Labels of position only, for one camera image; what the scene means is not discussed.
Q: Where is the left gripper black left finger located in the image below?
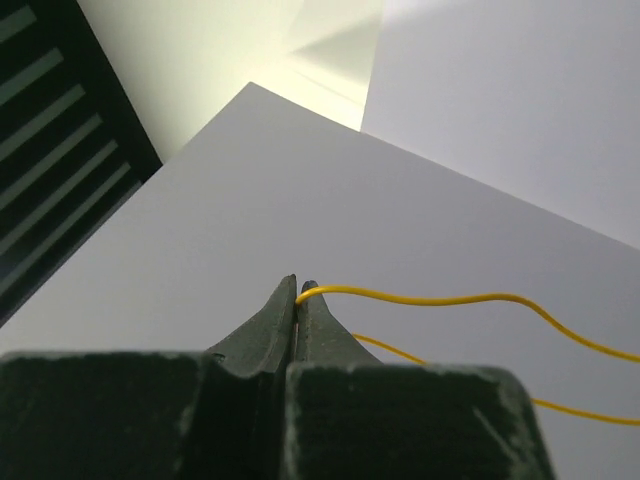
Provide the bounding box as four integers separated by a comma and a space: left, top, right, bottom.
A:
1, 275, 297, 479

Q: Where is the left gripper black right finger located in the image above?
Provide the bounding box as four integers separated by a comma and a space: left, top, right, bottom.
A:
284, 282, 555, 479

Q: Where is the dark louvered ceiling vent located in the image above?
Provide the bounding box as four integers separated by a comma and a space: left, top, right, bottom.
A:
1, 1, 161, 320

